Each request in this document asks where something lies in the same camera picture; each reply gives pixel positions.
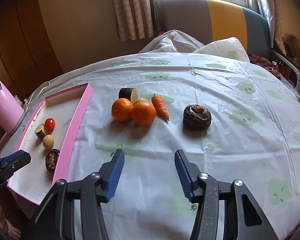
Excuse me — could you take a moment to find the white kettle cable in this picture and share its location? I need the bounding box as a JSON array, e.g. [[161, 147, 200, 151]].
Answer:
[[24, 81, 50, 109]]

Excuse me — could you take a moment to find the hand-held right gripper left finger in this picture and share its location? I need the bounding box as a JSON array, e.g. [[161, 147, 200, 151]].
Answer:
[[27, 149, 125, 240]]

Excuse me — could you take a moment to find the small dark eggplant piece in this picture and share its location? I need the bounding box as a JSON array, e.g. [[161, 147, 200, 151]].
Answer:
[[34, 123, 47, 141]]

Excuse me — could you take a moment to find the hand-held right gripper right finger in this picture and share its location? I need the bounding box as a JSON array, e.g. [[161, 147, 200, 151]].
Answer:
[[174, 149, 274, 240]]

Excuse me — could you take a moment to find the white cloud-print pillow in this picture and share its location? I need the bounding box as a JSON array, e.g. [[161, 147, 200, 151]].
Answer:
[[192, 37, 250, 62]]

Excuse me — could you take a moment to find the orange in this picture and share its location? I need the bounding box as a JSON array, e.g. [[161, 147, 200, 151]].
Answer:
[[132, 101, 157, 126], [111, 98, 133, 122]]

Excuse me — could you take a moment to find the pink electric kettle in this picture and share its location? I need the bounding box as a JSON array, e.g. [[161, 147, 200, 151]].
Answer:
[[0, 79, 25, 134]]

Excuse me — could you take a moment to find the large dark wrinkled fruit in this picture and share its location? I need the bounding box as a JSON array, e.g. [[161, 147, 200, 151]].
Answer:
[[183, 104, 212, 131]]

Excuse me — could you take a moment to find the grey metal frame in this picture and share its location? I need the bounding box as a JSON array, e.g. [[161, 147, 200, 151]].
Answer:
[[270, 49, 300, 98]]

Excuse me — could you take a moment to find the pink cardboard tray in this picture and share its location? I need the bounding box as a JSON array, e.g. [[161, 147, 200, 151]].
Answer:
[[6, 83, 93, 206]]

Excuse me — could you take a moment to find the small carrot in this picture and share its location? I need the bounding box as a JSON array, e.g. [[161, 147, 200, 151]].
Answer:
[[151, 94, 170, 121]]

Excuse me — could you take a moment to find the white cloud-print tablecloth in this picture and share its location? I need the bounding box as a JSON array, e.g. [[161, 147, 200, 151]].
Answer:
[[0, 51, 300, 240]]

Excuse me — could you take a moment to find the grey yellow teal headboard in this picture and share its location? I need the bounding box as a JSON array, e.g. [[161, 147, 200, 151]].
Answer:
[[161, 0, 272, 55]]

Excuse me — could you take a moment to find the dark red cloth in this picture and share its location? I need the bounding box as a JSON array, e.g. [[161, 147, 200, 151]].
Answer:
[[249, 53, 282, 80]]

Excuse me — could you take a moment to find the small dark wrinkled fruit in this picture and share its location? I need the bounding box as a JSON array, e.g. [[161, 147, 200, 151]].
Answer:
[[45, 149, 60, 173]]

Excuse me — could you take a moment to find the white plastic sheet heap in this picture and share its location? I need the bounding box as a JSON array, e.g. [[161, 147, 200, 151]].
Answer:
[[139, 30, 205, 54]]

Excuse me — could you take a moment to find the large dark eggplant piece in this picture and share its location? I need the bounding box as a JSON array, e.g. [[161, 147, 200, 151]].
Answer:
[[119, 87, 139, 103]]

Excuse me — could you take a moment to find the beige patterned curtain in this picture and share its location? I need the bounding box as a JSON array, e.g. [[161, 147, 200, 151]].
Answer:
[[252, 0, 290, 55], [109, 0, 154, 42]]

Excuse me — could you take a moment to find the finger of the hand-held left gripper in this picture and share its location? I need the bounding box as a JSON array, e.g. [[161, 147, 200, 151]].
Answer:
[[0, 149, 32, 180]]

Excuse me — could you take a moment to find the brown wooden wardrobe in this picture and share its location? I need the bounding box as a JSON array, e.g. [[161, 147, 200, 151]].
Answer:
[[0, 0, 64, 98]]

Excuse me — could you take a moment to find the red cherry tomato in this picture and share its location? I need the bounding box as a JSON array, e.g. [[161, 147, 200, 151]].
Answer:
[[44, 118, 56, 131]]

